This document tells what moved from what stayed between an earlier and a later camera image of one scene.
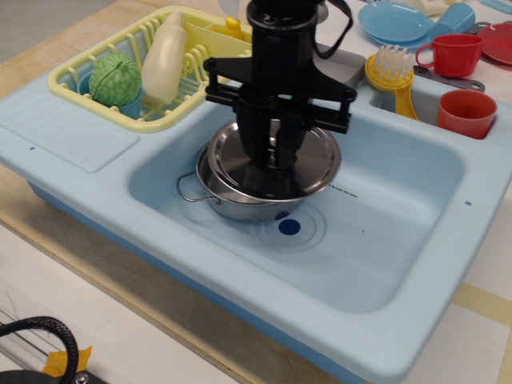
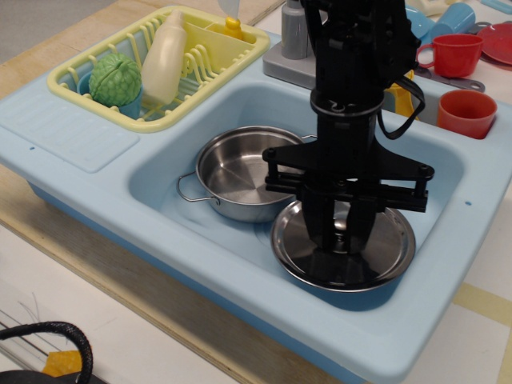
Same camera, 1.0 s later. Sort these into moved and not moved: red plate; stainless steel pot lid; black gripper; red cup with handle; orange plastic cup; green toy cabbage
Moved: stainless steel pot lid; black gripper
Not moved: orange plastic cup; red plate; green toy cabbage; red cup with handle
